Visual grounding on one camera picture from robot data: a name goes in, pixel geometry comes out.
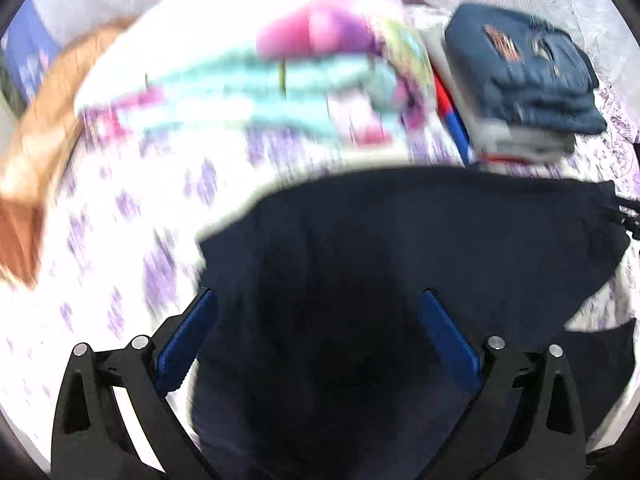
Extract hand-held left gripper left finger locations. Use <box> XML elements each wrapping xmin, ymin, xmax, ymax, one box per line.
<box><xmin>51</xmin><ymin>287</ymin><xmax>219</xmax><ymax>480</ymax></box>

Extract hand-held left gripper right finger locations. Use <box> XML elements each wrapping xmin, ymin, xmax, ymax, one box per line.
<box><xmin>421</xmin><ymin>288</ymin><xmax>587</xmax><ymax>480</ymax></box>

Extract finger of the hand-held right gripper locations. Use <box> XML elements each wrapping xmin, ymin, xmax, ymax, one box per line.
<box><xmin>605</xmin><ymin>195</ymin><xmax>640</xmax><ymax>241</ymax></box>

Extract dark navy pants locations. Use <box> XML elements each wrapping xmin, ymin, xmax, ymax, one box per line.
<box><xmin>190</xmin><ymin>166</ymin><xmax>632</xmax><ymax>480</ymax></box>

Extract folded grey garment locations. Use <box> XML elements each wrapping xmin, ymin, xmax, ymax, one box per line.
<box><xmin>421</xmin><ymin>27</ymin><xmax>577</xmax><ymax>165</ymax></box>

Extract purple floral bed sheet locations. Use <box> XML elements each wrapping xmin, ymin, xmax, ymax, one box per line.
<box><xmin>0</xmin><ymin>5</ymin><xmax>640</xmax><ymax>466</ymax></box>

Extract folded blue jeans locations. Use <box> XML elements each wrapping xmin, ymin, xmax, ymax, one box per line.
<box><xmin>444</xmin><ymin>2</ymin><xmax>608</xmax><ymax>136</ymax></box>

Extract red and blue cloth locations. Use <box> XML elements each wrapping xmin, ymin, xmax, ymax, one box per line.
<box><xmin>432</xmin><ymin>71</ymin><xmax>473</xmax><ymax>167</ymax></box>

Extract colourful printed blanket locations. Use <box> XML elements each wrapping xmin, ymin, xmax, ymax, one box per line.
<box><xmin>74</xmin><ymin>0</ymin><xmax>437</xmax><ymax>147</ymax></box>

